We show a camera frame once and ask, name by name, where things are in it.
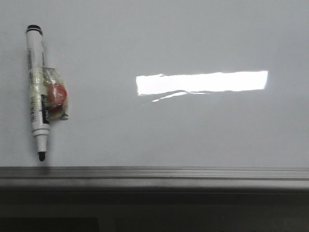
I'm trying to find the red magnet taped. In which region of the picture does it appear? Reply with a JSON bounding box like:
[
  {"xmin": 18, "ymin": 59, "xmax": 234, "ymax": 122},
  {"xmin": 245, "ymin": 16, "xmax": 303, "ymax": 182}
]
[{"xmin": 43, "ymin": 68, "xmax": 69, "ymax": 121}]

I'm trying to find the white black whiteboard marker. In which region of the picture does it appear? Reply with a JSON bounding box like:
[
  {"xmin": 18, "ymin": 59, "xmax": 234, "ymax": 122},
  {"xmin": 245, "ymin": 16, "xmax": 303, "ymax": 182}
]
[{"xmin": 26, "ymin": 24, "xmax": 50, "ymax": 161}]

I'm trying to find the white whiteboard with aluminium frame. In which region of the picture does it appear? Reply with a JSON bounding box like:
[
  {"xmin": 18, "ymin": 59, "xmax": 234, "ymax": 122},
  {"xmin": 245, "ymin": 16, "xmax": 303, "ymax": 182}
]
[{"xmin": 0, "ymin": 0, "xmax": 309, "ymax": 191}]

